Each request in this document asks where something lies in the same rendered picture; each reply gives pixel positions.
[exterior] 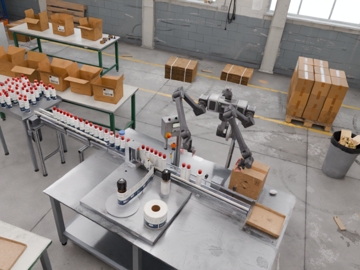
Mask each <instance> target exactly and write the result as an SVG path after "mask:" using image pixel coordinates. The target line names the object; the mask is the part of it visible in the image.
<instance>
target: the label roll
mask: <svg viewBox="0 0 360 270"><path fill-rule="evenodd" d="M167 213H168V207H167V204H166V203H165V202H163V201H162V200H157V199H154V200H150V201H148V202H147V203H146V204H145V206H144V223H145V225H146V226H148V227H149V228H151V229H159V228H162V227H163V226H164V225H165V224H166V222H167Z"/></svg>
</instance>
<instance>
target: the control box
mask: <svg viewBox="0 0 360 270"><path fill-rule="evenodd" d="M175 117H177V120H175ZM168 118H170V119H171V121H168ZM176 122H179V118H178V115H173V116H167V117H162V121H161V134H162V136H163V137H164V139H166V138H167V135H168V134H170V135H171V137H176V136H180V131H177V132H172V129H176V128H180V127H175V128H173V123H176Z"/></svg>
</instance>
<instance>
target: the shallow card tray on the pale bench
mask: <svg viewBox="0 0 360 270"><path fill-rule="evenodd" d="M26 248H27V244H25V243H22V242H19V241H15V240H12V239H8V238H5V237H1V236H0V270H11V268H12V267H13V266H14V265H15V263H16V262H17V260H18V259H19V258H20V256H21V255H22V254H23V252H24V251H25V250H26Z"/></svg>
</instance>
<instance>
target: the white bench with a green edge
mask: <svg viewBox="0 0 360 270"><path fill-rule="evenodd" d="M0 236H1V237H5V238H8V239H12V240H15V241H19V242H22V243H25V244H27V248H26V250H25V251H24V252H23V254H22V255H21V256H20V258H19V259H18V260H17V262H16V263H15V265H14V266H13V267H12V268H11V270H30V269H31V268H32V267H33V266H34V264H35V263H36V262H37V261H38V259H39V258H40V261H41V264H42V267H43V270H52V267H51V264H50V260H49V257H48V253H47V248H48V247H49V246H50V245H51V243H52V240H50V239H48V238H45V237H43V236H40V235H37V234H35V233H33V232H30V231H27V230H25V229H22V228H19V227H16V226H14V225H12V224H9V223H6V222H4V221H1V220H0Z"/></svg>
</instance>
